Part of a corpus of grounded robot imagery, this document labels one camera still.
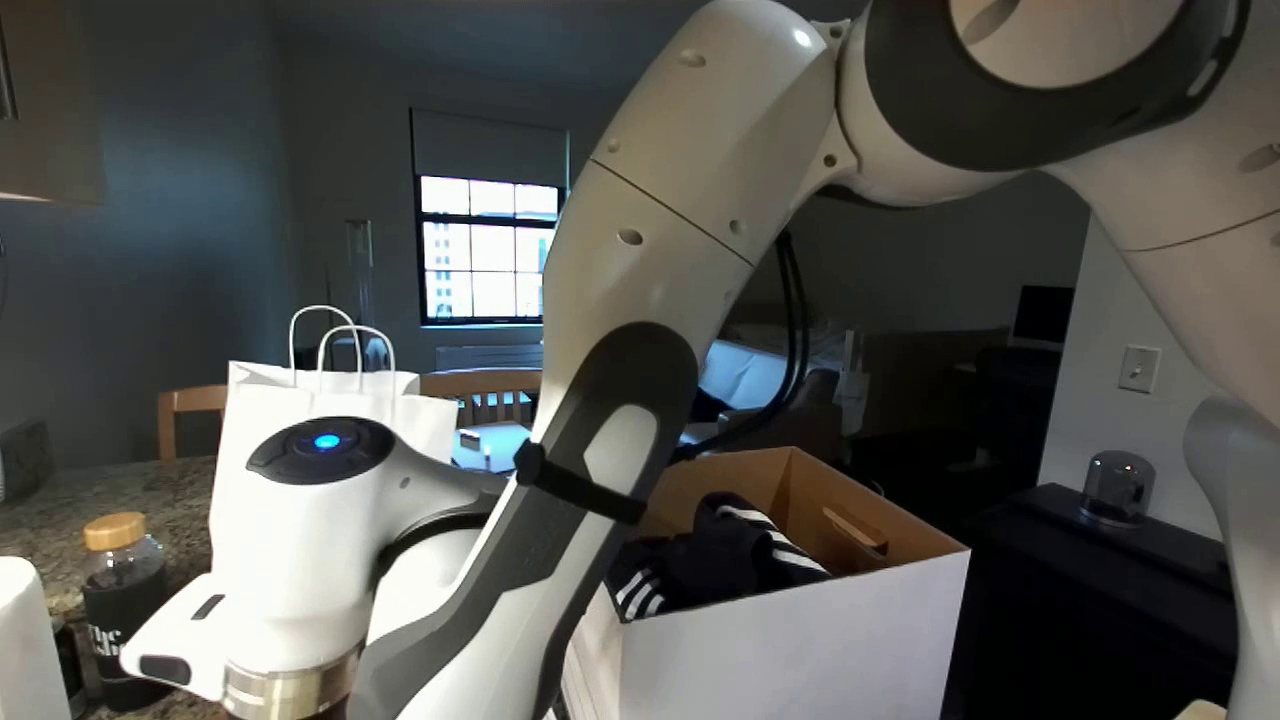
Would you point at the pale flat box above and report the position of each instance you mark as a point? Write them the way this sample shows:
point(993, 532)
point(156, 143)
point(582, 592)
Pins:
point(486, 445)

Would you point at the black white striped item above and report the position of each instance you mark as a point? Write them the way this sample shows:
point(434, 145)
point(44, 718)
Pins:
point(637, 596)

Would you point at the dark sofa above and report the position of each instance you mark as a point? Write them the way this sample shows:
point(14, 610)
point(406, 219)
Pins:
point(742, 375)

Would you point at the white wall outlet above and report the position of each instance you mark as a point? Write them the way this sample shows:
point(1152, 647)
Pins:
point(1136, 371)

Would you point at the white countertop appliance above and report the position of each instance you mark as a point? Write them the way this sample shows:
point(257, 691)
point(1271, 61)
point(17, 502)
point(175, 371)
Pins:
point(27, 654)

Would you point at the white window blind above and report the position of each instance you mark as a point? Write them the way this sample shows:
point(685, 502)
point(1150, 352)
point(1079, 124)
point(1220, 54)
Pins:
point(491, 145)

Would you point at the white cardboard box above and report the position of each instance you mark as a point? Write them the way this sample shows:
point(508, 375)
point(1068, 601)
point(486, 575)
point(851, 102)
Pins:
point(800, 654)

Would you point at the dark monitor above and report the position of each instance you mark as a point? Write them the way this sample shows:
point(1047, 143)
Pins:
point(1043, 317)

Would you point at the wooden chair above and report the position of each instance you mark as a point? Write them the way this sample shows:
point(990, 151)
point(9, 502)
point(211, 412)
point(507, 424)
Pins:
point(481, 380)
point(187, 397)

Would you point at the black low cabinet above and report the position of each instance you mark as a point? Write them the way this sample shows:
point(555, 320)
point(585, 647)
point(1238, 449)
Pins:
point(1106, 614)

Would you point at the large grid window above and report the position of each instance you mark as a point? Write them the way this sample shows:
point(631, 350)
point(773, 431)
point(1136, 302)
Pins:
point(481, 244)

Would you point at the dark jar with wooden lid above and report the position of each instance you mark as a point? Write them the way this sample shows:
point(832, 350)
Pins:
point(115, 584)

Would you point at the glass dome jar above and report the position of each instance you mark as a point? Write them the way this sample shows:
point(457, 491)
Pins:
point(1117, 486)

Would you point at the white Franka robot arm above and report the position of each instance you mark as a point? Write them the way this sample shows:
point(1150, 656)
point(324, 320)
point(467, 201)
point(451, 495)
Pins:
point(694, 201)

